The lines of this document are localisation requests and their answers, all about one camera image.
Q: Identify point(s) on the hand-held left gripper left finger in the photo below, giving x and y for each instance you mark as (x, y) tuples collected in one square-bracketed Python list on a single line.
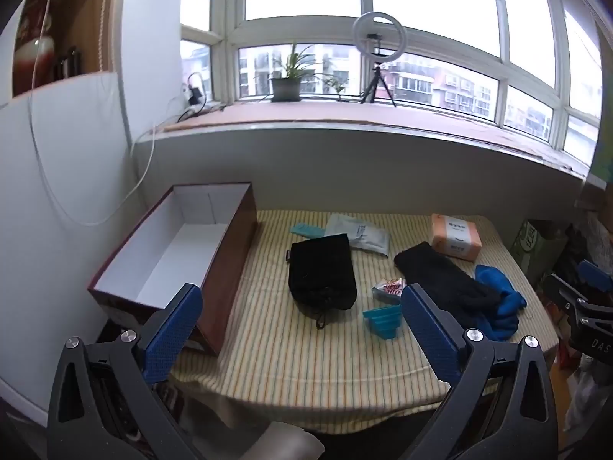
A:
[(172, 330)]

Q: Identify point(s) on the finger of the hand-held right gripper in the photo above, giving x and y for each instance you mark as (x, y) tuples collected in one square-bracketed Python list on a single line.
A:
[(591, 326), (596, 274)]

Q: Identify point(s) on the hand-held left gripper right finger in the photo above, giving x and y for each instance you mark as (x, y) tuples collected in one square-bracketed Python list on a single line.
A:
[(431, 330)]

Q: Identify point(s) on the teal collapsible funnel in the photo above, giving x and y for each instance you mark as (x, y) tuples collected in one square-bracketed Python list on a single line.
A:
[(383, 321)]

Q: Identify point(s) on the black knit glove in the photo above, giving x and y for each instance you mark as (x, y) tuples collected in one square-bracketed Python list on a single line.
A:
[(440, 273)]

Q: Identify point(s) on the red white snack packet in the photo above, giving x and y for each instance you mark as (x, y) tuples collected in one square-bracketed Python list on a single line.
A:
[(388, 290)]

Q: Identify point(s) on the brown cardboard box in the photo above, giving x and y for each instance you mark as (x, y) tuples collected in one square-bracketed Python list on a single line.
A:
[(225, 273)]

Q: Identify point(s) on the blue knit glove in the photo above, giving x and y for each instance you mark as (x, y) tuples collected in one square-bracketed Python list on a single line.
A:
[(500, 292)]

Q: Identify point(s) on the green cardboard box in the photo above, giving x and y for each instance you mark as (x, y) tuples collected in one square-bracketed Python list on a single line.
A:
[(536, 249)]

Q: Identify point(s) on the orange tissue pack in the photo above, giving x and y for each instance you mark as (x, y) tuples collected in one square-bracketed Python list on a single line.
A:
[(455, 239)]

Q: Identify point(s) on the green yellow poster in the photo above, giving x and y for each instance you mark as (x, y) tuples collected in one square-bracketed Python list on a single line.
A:
[(603, 160)]

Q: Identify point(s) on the white plastic packet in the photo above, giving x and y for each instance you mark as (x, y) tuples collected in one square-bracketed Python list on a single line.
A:
[(364, 237)]

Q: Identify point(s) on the striped yellow tablecloth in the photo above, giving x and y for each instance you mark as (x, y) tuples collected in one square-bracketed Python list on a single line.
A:
[(287, 369)]

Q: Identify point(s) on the teal flat packet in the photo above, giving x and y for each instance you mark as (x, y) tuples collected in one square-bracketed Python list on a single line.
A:
[(306, 230)]

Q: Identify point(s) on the brown sill board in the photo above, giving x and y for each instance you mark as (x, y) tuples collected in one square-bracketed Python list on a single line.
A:
[(359, 115)]

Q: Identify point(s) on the small leafy plant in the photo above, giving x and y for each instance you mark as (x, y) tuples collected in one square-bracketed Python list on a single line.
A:
[(335, 84)]

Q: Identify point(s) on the potted green plant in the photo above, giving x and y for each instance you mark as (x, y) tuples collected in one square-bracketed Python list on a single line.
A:
[(286, 88)]

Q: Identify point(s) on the dark bottles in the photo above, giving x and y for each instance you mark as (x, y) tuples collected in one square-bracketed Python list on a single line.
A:
[(69, 64)]

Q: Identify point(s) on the red white vase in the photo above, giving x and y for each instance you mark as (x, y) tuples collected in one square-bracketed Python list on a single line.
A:
[(33, 64)]

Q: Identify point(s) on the wooden wall shelf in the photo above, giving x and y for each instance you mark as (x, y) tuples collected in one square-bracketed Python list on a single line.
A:
[(88, 14)]

